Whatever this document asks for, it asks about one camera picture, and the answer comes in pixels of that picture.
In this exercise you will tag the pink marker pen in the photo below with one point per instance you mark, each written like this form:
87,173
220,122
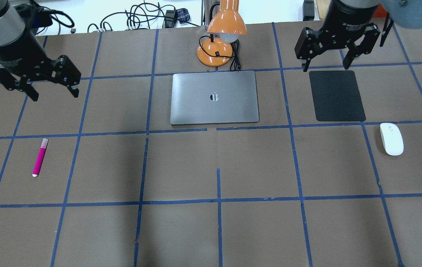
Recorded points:
40,158

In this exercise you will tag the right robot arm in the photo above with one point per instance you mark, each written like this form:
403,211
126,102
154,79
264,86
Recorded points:
405,13

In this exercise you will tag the black power adapter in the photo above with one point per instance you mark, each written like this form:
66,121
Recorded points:
170,19

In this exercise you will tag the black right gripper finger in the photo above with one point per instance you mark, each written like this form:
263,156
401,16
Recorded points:
305,63
352,53

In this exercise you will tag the grey closed laptop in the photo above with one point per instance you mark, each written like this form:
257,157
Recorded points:
214,98

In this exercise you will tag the orange desk lamp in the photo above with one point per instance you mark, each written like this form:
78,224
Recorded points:
224,26

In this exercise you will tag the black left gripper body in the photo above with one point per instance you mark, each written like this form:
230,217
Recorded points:
15,53

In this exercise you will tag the black mousepad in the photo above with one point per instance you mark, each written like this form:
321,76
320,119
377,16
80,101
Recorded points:
336,96

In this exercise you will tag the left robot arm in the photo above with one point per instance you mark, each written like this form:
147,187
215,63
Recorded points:
16,21

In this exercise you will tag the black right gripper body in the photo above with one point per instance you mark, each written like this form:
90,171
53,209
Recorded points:
345,16

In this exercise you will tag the white computer mouse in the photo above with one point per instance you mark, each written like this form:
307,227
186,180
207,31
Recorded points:
392,139

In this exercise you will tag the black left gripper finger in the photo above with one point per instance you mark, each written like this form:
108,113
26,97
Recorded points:
73,89
31,92

